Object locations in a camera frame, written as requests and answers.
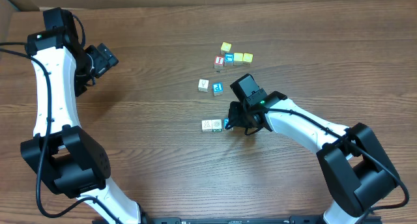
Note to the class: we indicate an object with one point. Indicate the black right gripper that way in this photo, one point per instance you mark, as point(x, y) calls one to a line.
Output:
point(235, 118)

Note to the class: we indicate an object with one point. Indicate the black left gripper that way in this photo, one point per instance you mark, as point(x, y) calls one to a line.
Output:
point(82, 79)

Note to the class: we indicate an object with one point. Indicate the yellow mushroom wooden block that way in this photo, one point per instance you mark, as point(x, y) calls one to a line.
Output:
point(226, 124)

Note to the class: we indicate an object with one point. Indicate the green Z wooden block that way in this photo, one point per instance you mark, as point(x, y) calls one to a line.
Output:
point(217, 125)

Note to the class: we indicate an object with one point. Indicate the green letter wooden block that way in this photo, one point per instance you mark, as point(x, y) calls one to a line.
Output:
point(206, 125)

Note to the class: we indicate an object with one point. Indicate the blue P wooden block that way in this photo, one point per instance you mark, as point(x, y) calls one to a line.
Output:
point(217, 89)

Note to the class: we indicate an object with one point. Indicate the M letter wooden block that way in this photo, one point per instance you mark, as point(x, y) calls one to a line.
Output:
point(203, 85)

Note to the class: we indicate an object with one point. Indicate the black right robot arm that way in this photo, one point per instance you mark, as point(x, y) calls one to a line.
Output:
point(356, 168)

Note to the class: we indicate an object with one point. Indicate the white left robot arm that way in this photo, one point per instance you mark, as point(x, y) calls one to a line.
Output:
point(65, 158)

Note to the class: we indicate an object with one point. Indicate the yellow pineapple wooden block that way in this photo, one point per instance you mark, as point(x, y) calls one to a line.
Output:
point(247, 59)

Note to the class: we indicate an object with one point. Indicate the yellow top middle block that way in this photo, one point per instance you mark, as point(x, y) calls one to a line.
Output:
point(237, 59)

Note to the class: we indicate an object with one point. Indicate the blue letter wooden block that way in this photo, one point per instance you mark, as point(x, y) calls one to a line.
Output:
point(229, 59)

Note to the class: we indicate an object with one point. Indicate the red I wooden block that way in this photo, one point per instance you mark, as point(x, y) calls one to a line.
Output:
point(219, 62)

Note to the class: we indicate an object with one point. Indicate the yellow back wooden block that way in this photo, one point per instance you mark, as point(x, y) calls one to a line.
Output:
point(225, 48)

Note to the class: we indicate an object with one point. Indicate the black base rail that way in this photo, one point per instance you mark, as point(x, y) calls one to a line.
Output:
point(288, 220)

